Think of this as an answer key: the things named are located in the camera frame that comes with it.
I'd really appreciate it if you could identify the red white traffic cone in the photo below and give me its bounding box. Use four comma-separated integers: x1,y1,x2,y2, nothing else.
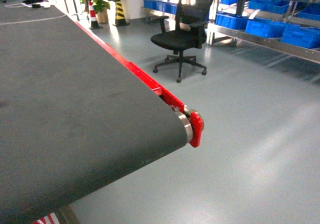
88,0,102,30

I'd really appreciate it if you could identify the red conveyor side rail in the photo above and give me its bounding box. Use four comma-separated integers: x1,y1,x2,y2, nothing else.
73,20,205,148

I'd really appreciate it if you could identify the black office chair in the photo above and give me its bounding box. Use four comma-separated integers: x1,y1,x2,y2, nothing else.
150,0,214,83

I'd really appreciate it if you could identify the steel shelving rack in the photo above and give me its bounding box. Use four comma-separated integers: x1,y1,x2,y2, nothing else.
206,0,320,84

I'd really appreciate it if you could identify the yellow black striped bollard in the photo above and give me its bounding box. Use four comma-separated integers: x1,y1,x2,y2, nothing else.
113,0,129,27

